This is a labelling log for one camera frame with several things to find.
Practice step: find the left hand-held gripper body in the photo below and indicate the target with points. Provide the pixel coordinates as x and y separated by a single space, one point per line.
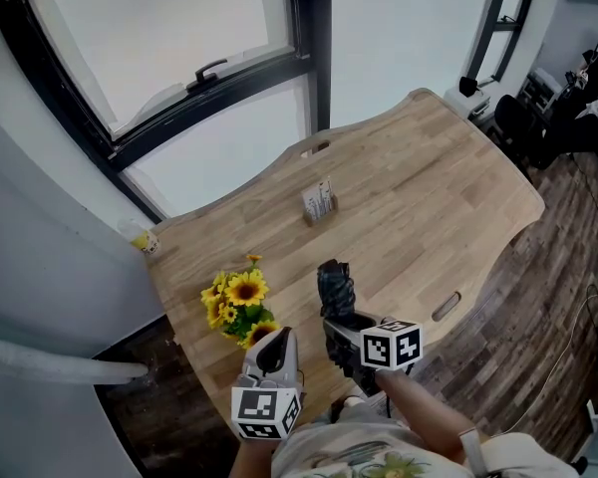
274 386

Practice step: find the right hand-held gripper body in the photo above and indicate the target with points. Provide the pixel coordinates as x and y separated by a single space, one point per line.
388 346

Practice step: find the person's right forearm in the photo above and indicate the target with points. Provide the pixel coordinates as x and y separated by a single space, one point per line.
418 406

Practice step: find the person's left forearm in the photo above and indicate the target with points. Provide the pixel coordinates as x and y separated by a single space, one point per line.
251 458

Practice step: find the person's shoe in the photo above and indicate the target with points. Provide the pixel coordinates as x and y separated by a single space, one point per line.
350 406

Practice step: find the yellow sunflower bouquet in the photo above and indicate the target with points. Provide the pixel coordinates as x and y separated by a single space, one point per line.
244 292

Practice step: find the person's printed light shirt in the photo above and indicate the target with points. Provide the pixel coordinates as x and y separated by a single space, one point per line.
359 446

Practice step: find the wooden card holder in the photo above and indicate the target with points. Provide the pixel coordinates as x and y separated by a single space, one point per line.
324 216

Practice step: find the light wooden table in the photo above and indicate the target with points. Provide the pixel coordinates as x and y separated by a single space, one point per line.
408 177

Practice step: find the yellow label plastic bottle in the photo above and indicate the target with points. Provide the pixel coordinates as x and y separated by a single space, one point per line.
145 241

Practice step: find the grey pipe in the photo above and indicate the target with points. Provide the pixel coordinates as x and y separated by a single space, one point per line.
55 364

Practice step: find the black office chair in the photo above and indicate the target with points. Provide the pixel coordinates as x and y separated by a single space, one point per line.
515 122
578 140

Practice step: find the small black device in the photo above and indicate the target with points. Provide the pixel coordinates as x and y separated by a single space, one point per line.
469 86

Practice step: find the white drawer unit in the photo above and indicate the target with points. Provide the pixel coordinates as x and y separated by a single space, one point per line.
540 90

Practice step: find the black window frame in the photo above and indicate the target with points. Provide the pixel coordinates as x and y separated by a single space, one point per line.
309 18

